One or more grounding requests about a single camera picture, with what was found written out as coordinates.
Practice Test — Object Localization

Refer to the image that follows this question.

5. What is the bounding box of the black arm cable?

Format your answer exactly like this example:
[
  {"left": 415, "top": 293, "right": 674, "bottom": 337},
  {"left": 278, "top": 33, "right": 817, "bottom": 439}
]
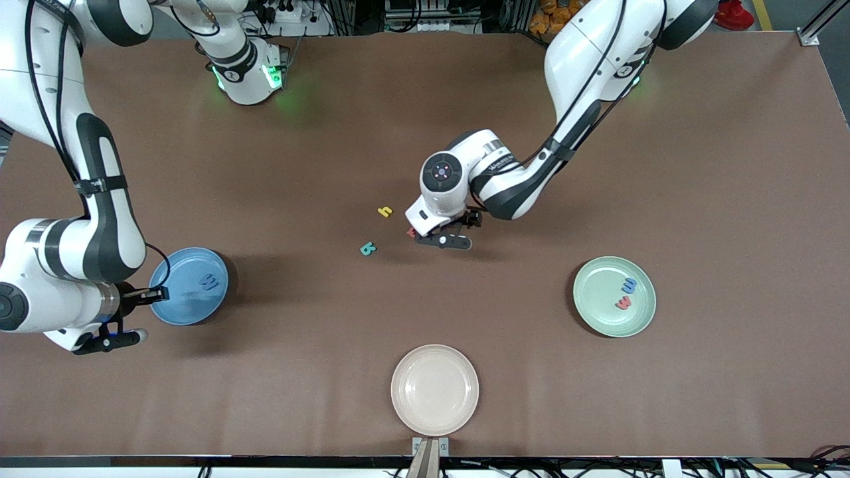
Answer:
[
  {"left": 25, "top": 0, "right": 172, "bottom": 293},
  {"left": 525, "top": 0, "right": 668, "bottom": 167}
]

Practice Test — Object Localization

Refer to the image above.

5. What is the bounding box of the green plate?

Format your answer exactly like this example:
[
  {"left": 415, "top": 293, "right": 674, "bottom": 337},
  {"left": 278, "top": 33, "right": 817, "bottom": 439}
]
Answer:
[{"left": 572, "top": 256, "right": 657, "bottom": 339}]

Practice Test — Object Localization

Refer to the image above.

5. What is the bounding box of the blue plate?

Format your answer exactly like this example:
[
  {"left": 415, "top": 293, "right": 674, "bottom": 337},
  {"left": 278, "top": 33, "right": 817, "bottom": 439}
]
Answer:
[{"left": 148, "top": 247, "right": 230, "bottom": 327}]

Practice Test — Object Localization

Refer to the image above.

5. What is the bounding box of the white power strip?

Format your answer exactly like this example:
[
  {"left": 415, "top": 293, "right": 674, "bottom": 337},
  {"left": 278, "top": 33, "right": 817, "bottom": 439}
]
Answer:
[
  {"left": 385, "top": 17, "right": 459, "bottom": 34},
  {"left": 239, "top": 0, "right": 333, "bottom": 37}
]

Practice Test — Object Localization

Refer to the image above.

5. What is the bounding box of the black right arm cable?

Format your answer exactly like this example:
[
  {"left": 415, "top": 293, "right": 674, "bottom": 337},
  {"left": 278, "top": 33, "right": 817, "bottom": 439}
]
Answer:
[{"left": 25, "top": 0, "right": 172, "bottom": 293}]

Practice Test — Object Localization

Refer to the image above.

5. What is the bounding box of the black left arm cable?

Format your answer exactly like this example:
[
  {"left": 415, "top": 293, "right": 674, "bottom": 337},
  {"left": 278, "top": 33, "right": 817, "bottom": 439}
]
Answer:
[{"left": 525, "top": 0, "right": 668, "bottom": 167}]

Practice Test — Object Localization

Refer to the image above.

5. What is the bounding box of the orange snack bag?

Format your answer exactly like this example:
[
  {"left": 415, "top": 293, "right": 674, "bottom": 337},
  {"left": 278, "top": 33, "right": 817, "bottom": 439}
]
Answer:
[{"left": 529, "top": 0, "right": 572, "bottom": 35}]

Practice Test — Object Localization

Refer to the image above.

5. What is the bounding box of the red object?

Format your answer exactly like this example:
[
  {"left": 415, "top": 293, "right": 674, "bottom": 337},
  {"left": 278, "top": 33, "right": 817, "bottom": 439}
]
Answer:
[{"left": 714, "top": 0, "right": 754, "bottom": 32}]

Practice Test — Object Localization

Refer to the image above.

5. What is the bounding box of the brown table cover sheet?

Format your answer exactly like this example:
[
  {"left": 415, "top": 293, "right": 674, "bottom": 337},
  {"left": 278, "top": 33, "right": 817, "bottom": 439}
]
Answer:
[{"left": 0, "top": 30, "right": 850, "bottom": 459}]

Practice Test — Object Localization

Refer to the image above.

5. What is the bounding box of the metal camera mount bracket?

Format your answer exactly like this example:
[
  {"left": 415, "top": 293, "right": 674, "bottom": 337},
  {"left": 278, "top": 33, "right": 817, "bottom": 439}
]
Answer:
[{"left": 406, "top": 437, "right": 450, "bottom": 478}]

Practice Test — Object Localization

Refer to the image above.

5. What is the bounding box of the aluminium frame profile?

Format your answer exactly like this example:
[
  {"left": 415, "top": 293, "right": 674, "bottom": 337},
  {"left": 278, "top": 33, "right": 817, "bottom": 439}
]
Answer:
[{"left": 800, "top": 0, "right": 850, "bottom": 47}]

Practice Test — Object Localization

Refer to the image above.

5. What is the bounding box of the cream plate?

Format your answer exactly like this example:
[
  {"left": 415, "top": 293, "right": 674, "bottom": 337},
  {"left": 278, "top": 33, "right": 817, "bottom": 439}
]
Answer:
[{"left": 390, "top": 344, "right": 480, "bottom": 438}]

